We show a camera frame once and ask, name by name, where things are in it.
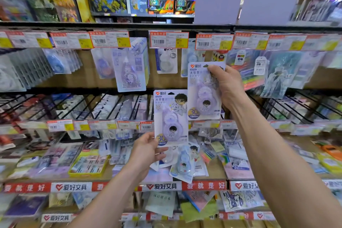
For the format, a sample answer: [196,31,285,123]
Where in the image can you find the person's left hand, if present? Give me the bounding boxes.
[128,132,169,182]

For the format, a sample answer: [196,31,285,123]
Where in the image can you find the person's right hand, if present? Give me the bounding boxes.
[208,64,248,111]

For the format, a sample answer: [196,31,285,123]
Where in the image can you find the blue cartoon tape pack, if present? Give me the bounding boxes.
[170,142,201,184]

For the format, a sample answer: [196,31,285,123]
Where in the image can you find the white 30m tape pack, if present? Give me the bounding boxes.
[156,47,178,74]

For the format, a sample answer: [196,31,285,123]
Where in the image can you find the bunch of blue correction tapes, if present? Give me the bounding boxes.
[42,48,82,75]

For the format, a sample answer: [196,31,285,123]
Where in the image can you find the person's left forearm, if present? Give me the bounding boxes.
[68,166,150,228]

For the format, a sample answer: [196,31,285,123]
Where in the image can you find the person's right forearm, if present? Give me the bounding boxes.
[229,98,342,228]

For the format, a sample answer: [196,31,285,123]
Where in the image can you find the red shelf label strip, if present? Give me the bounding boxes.
[0,180,342,193]

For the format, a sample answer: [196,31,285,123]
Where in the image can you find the row of colourful highlighter packets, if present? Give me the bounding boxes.
[227,48,266,92]

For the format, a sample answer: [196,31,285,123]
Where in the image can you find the small white blue box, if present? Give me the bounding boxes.
[99,139,112,156]

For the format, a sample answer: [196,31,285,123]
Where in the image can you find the row of teal figure packets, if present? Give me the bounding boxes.
[260,51,326,99]

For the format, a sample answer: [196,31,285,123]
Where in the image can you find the pale exercise book pack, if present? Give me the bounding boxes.
[145,191,177,218]

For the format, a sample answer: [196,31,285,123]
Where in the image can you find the yellow eraser display box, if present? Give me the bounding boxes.
[68,150,110,178]

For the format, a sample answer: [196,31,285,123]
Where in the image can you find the rows of grey white packets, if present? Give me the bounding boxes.
[53,93,342,127]

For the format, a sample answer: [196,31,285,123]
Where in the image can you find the yellow sticky note packet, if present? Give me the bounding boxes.
[210,141,226,154]

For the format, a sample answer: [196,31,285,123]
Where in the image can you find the small rainbow marker packet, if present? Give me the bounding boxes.
[199,149,216,164]

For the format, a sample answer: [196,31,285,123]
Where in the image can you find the pink blue notebook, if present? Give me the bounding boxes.
[183,191,214,212]

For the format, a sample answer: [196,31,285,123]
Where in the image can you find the clear ruler packet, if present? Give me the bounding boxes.
[227,139,250,171]

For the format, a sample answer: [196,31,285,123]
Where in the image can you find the green paper pack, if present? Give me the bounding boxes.
[180,198,218,223]

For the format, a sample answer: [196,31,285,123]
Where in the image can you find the pink sticky note pack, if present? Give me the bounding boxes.
[219,153,254,180]

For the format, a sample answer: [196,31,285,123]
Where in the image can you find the pink eraser display box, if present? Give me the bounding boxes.
[29,144,82,179]

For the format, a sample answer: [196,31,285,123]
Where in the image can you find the row of orange price tags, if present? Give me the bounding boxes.
[0,119,342,136]
[0,30,342,52]

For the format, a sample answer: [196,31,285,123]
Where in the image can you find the cartoon sticker pack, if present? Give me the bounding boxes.
[220,190,265,212]

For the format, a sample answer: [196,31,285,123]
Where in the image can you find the small white blue device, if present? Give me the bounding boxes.
[17,156,40,168]

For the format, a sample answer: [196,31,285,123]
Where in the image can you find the orange device packet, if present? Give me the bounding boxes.
[322,145,342,161]

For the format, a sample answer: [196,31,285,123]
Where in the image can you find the yellow green note pack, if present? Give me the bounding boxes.
[316,153,342,175]

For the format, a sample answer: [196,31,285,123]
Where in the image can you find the gold box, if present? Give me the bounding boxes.
[8,155,41,179]

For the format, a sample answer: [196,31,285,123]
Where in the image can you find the dark purple packet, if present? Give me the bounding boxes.
[5,196,48,218]

